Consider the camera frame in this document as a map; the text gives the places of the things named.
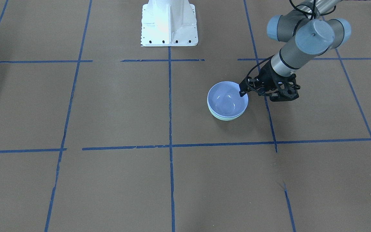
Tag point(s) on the green bowl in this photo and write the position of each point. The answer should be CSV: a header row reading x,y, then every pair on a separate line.
x,y
224,118

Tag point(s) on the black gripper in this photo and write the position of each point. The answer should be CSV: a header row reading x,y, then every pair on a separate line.
x,y
267,78

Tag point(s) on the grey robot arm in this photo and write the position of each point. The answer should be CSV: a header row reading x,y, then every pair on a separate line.
x,y
305,37

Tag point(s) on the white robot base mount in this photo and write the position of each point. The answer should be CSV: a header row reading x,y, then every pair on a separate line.
x,y
168,23

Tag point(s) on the blue bowl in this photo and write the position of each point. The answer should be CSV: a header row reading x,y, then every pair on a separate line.
x,y
224,99

